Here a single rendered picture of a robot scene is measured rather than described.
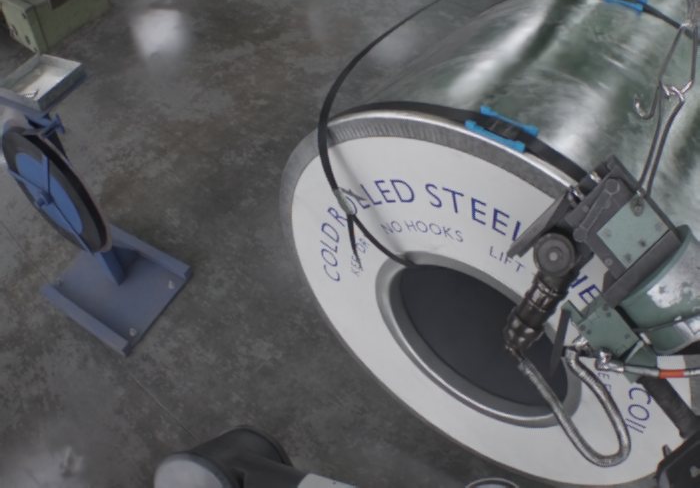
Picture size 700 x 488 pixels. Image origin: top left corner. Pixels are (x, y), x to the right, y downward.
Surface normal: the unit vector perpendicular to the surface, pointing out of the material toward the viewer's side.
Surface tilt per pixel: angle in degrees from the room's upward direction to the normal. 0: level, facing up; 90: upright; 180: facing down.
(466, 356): 16
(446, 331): 36
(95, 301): 0
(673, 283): 49
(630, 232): 58
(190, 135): 0
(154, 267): 0
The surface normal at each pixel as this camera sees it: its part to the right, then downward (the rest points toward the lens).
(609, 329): -0.43, 0.23
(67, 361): -0.07, -0.66
